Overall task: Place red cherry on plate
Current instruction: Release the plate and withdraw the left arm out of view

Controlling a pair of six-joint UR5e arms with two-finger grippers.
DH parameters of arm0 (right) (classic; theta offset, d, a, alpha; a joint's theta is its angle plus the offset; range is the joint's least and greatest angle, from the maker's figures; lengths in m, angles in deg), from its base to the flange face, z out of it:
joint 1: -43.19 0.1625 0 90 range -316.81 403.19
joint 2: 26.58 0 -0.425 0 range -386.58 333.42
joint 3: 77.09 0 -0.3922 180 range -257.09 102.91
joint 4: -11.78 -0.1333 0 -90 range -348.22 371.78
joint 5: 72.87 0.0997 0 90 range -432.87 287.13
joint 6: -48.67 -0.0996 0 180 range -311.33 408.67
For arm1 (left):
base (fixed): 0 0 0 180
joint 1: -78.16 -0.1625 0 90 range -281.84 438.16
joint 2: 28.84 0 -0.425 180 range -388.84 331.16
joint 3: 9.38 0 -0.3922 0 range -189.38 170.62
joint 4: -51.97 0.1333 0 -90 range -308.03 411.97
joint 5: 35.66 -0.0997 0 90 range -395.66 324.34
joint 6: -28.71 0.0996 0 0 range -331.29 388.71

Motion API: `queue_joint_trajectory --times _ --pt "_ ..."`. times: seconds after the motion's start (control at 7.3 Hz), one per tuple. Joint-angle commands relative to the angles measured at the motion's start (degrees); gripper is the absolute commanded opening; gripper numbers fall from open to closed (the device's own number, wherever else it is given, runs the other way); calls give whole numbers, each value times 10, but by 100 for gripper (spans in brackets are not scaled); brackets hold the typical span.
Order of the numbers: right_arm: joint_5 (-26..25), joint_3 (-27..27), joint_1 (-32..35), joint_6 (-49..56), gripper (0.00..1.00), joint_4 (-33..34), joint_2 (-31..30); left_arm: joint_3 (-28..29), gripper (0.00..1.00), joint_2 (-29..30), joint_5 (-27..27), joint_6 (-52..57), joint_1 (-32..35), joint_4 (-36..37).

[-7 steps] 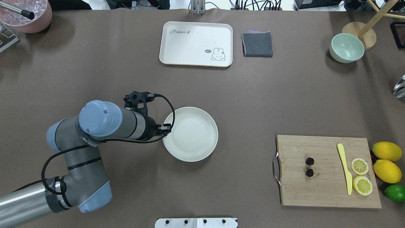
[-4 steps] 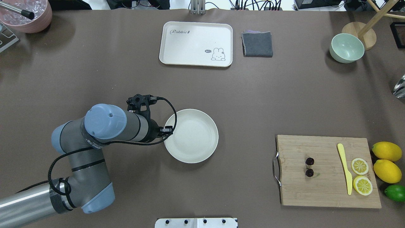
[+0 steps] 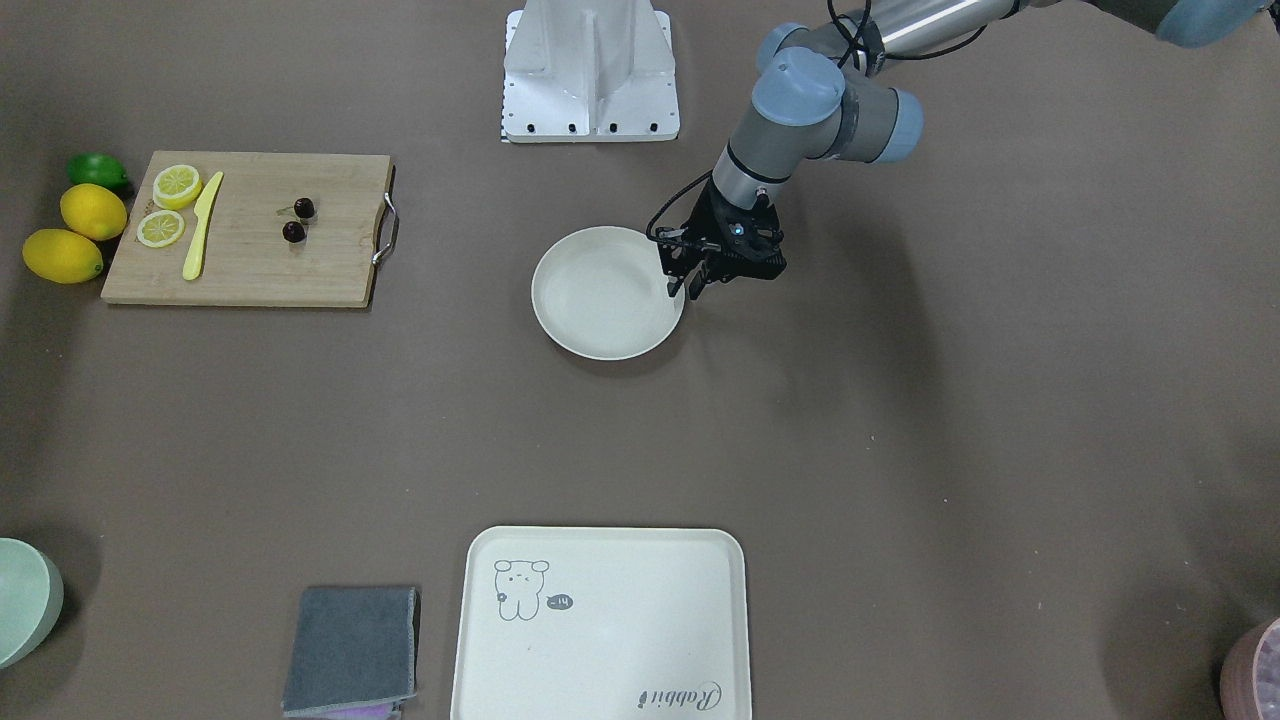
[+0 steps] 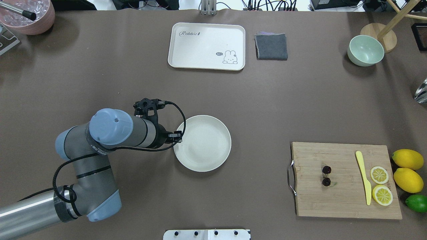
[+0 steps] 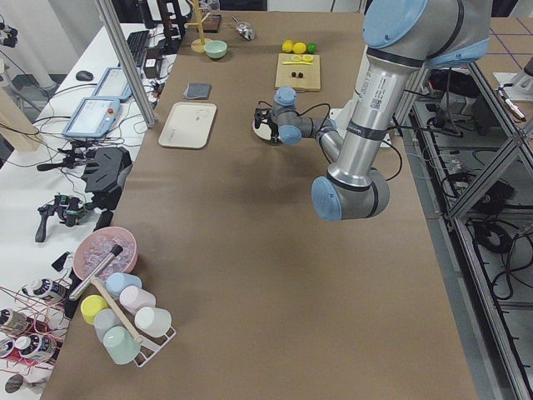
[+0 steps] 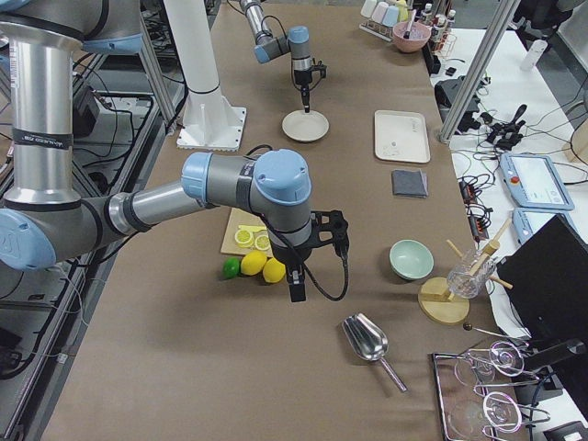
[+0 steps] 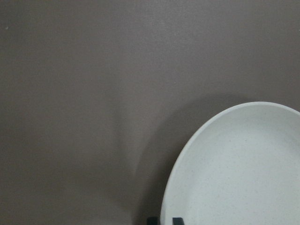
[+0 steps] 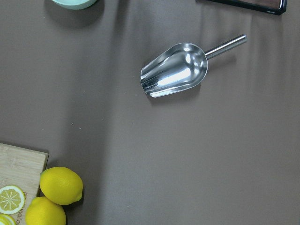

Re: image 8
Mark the bamboo cutting board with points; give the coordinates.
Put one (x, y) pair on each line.
(22, 168)

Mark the whole yellow lemon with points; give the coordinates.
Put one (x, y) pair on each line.
(42, 211)
(61, 185)

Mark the lemon slice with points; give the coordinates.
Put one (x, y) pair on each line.
(12, 199)
(6, 220)

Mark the mint green bowl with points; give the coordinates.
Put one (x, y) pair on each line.
(74, 4)

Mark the steel ice scoop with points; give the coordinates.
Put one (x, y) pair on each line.
(181, 67)

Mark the black framed wooden tray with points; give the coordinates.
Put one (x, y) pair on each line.
(274, 7)

